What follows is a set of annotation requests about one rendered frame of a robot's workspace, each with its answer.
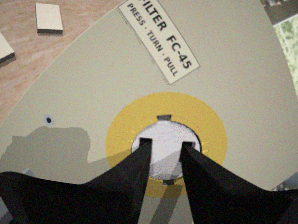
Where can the cream flat rectangular block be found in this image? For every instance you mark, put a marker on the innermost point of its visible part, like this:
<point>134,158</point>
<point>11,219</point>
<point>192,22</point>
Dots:
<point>48,19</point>
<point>6,50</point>

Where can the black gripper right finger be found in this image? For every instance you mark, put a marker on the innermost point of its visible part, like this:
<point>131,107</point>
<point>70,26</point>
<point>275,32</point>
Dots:
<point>218,196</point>

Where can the grey cylinder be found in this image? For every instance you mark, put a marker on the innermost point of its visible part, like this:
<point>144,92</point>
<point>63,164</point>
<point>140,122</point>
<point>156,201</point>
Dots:
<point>167,138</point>

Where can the beige service panel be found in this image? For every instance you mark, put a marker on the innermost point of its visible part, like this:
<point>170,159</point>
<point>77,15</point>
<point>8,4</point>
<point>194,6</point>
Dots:
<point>214,65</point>

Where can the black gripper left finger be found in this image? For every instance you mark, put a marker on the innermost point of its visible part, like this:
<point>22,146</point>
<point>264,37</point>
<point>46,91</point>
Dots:
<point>115,197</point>

